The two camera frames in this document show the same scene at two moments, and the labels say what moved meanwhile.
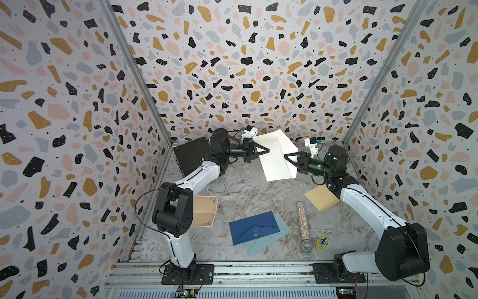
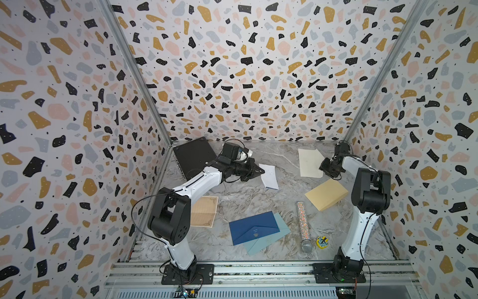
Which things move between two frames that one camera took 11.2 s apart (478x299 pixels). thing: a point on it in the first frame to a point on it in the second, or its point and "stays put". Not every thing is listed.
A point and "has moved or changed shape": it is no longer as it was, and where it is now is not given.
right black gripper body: (312, 167) to (327, 167)
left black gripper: (248, 150) to (251, 166)
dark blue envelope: (253, 228) stays put
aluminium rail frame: (251, 280) stays put
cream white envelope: (274, 164) has moved or changed shape
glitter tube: (307, 243) stays put
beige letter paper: (205, 208) stays put
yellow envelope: (322, 197) stays put
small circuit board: (187, 292) stays put
